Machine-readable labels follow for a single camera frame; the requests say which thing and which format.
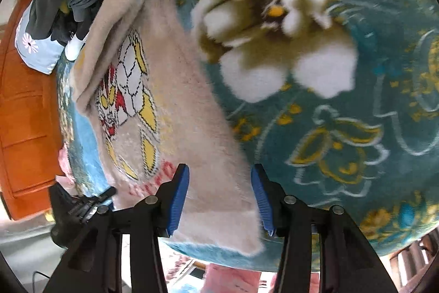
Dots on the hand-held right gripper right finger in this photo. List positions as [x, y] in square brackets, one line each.
[262, 200]

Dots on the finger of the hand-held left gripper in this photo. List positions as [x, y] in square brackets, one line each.
[92, 202]

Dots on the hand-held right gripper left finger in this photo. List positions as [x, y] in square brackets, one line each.
[178, 200]

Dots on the beige fuzzy cartoon-print sweater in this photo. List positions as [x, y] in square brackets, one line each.
[192, 107]

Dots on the pink fuzzy cloth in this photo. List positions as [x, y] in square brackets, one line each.
[65, 164]

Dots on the pink fuzzy pants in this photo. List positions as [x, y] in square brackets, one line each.
[233, 279]

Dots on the teal floral blanket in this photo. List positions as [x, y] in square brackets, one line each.
[343, 148]

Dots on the orange wooden headboard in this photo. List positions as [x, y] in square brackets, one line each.
[24, 124]

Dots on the white cloth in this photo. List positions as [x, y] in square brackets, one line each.
[74, 47]

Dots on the light blue flower pillow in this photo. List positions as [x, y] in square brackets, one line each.
[34, 54]

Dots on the brown wooden furniture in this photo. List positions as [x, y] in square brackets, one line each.
[411, 258]

